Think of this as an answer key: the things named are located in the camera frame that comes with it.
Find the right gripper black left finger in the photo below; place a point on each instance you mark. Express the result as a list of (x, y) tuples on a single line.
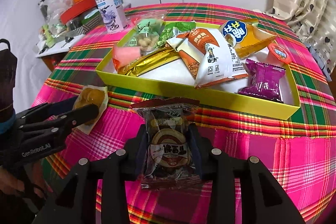
[(75, 202)]

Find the red box lid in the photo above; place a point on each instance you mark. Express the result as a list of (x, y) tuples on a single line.
[(77, 9)]

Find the yellow round pastries pack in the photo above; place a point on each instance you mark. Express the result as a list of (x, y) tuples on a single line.
[(94, 99)]

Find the white labelled drink bottle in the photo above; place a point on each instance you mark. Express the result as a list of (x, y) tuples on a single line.
[(112, 14)]

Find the heart-patterned striped curtain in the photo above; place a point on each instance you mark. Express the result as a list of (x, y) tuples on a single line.
[(313, 21)]

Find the left hand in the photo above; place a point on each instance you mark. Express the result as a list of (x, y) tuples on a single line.
[(11, 185)]

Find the green crinkled snack packet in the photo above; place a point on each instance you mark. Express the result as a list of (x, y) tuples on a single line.
[(173, 29)]

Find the yellow blue-logo snack bag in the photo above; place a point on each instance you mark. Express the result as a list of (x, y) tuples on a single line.
[(245, 37)]

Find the purple snack packet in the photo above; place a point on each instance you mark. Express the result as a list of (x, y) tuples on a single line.
[(264, 81)]

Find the yellow-green shallow box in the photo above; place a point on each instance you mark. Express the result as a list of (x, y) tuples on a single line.
[(175, 80)]

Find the clear green-label nut snack bag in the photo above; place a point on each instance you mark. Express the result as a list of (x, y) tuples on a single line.
[(147, 29)]

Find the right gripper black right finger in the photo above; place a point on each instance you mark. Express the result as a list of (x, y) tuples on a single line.
[(263, 200)]

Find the white orange snack bag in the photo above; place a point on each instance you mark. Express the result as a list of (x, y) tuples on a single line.
[(208, 56)]

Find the pink sausage snack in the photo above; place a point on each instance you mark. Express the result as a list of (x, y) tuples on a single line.
[(122, 56)]

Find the dark round-logo snack packet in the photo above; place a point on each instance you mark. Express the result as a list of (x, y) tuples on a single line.
[(169, 162)]

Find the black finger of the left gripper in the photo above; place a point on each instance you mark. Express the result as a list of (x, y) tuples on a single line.
[(67, 118)]

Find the striped black white box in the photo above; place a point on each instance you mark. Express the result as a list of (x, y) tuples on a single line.
[(78, 27)]

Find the yellow sausage stick packet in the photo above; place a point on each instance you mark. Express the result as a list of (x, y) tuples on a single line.
[(149, 62)]

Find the small red round snack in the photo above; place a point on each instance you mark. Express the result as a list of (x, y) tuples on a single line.
[(277, 55)]

